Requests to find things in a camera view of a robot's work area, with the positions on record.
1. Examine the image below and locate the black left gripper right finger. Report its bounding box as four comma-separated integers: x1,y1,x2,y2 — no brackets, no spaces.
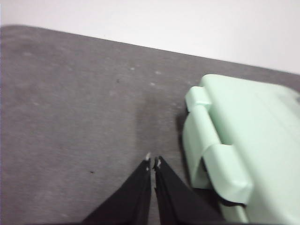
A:
153,155,226,223

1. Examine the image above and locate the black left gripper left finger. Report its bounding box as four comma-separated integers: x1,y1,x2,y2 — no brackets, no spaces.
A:
81,153,152,224

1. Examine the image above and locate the green breakfast machine base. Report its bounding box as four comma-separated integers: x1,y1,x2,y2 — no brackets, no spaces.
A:
182,112,249,223

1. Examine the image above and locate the green hinged griddle cover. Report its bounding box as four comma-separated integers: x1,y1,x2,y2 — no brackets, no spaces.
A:
185,74,300,223

